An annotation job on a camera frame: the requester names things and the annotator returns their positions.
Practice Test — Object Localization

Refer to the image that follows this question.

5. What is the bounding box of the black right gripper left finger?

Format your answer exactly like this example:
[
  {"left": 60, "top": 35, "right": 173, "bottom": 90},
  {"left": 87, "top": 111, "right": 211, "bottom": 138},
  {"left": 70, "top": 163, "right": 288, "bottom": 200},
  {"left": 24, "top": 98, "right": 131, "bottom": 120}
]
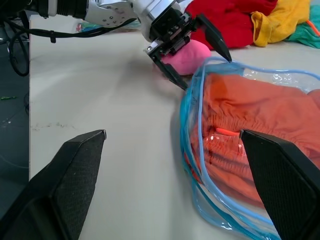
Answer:
[{"left": 0, "top": 129, "right": 108, "bottom": 240}]

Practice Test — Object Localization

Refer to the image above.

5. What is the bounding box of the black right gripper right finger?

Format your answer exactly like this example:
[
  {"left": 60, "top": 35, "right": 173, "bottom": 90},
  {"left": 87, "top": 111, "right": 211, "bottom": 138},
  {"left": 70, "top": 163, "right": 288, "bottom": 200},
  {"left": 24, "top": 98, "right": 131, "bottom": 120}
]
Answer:
[{"left": 238, "top": 129, "right": 320, "bottom": 240}]

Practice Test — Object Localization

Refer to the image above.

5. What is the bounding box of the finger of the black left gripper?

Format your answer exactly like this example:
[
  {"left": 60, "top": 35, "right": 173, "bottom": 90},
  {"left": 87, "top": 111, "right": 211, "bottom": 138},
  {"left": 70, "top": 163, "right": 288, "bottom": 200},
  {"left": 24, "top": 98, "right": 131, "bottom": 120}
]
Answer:
[
  {"left": 191, "top": 13, "right": 233, "bottom": 63},
  {"left": 149, "top": 53, "right": 189, "bottom": 91}
]

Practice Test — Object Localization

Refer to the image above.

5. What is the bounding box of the red cloth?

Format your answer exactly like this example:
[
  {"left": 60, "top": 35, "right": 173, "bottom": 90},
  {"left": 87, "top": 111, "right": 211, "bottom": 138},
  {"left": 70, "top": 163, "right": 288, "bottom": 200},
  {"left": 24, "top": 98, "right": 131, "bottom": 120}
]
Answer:
[{"left": 184, "top": 0, "right": 279, "bottom": 50}]

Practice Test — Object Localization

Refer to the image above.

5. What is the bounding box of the pink cloth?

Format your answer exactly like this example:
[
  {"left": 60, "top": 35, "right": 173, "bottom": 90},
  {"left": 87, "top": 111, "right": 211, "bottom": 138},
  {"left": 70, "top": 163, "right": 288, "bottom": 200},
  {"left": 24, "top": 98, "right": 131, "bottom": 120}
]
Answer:
[{"left": 151, "top": 39, "right": 212, "bottom": 81}]

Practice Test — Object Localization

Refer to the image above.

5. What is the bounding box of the clear blue-trimmed plastic pouch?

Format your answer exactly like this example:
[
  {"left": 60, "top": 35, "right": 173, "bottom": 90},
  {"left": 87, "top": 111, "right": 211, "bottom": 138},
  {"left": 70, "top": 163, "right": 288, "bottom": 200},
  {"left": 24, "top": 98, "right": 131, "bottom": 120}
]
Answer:
[{"left": 179, "top": 56, "right": 320, "bottom": 240}]

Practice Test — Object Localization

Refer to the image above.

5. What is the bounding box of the yellow cloth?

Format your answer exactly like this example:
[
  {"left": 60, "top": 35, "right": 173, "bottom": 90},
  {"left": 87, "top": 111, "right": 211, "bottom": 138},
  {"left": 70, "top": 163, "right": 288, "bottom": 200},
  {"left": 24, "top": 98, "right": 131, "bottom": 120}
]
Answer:
[{"left": 250, "top": 0, "right": 312, "bottom": 48}]

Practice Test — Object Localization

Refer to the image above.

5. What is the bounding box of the orange cloth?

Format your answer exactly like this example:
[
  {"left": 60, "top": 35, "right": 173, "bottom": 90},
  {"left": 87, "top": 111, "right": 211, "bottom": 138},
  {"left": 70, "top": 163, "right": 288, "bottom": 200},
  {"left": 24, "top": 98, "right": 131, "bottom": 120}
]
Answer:
[{"left": 184, "top": 73, "right": 320, "bottom": 209}]

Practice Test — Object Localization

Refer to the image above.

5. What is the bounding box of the teal cloth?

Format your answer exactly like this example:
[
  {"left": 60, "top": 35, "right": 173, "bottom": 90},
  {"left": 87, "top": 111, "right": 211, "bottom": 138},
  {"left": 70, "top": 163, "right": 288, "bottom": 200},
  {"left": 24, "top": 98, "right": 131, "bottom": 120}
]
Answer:
[{"left": 284, "top": 4, "right": 320, "bottom": 50}]

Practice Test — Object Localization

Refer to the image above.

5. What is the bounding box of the colourful plastic packet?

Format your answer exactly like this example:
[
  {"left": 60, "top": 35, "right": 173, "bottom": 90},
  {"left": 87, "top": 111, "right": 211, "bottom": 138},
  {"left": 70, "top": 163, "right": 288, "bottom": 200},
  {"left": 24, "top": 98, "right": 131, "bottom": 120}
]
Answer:
[{"left": 74, "top": 17, "right": 144, "bottom": 34}]

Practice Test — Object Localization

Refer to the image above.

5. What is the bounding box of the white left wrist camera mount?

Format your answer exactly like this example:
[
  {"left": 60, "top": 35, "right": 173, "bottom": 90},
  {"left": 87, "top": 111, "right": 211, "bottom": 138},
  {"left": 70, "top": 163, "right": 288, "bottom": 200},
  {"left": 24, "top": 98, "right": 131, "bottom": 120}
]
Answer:
[{"left": 83, "top": 0, "right": 181, "bottom": 43}]

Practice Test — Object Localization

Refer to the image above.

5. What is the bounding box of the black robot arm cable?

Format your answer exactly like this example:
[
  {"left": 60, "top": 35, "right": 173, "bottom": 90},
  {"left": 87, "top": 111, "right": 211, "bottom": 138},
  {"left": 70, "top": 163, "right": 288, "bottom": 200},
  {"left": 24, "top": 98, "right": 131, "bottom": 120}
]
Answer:
[{"left": 0, "top": 15, "right": 141, "bottom": 44}]

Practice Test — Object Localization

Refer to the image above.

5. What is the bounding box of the black looped cable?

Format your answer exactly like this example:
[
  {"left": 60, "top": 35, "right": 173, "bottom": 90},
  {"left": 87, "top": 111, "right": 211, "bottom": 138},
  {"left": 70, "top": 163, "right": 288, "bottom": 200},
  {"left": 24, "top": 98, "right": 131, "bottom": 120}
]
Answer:
[{"left": 0, "top": 18, "right": 31, "bottom": 77}]

